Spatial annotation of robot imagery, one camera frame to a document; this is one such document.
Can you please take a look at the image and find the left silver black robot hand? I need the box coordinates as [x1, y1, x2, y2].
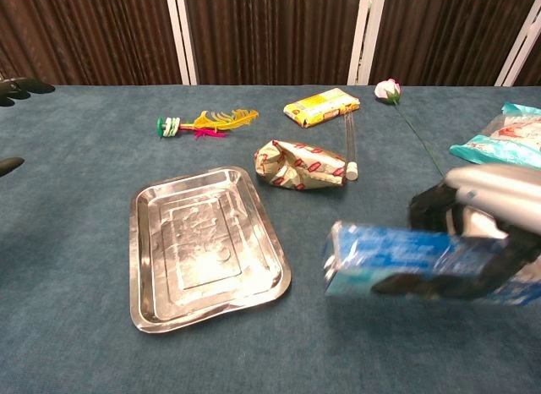
[0, 76, 57, 178]

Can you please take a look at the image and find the teal clear snack bag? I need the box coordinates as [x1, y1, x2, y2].
[449, 101, 541, 172]

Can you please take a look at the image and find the feather shuttlecock green base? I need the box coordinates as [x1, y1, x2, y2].
[156, 108, 260, 140]

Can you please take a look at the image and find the brown partition panel white frame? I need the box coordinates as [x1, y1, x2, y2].
[167, 0, 388, 86]
[347, 0, 541, 87]
[0, 0, 199, 86]
[495, 13, 541, 87]

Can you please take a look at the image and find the blue felt table cover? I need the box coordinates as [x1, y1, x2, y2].
[0, 84, 541, 394]

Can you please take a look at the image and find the yellow snack pack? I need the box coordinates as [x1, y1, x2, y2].
[282, 87, 362, 129]

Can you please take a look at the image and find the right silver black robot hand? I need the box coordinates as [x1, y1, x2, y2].
[371, 164, 541, 303]

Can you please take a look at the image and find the pink artificial rose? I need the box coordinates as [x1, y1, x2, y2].
[374, 78, 445, 178]

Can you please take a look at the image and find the blue snack package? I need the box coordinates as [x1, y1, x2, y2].
[321, 220, 541, 308]

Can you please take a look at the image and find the gold red snack bag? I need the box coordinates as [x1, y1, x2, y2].
[253, 139, 348, 192]

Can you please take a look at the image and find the rectangular steel tray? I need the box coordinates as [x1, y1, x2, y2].
[128, 165, 293, 335]

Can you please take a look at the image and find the glass tube white cap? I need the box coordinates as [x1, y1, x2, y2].
[344, 112, 360, 183]

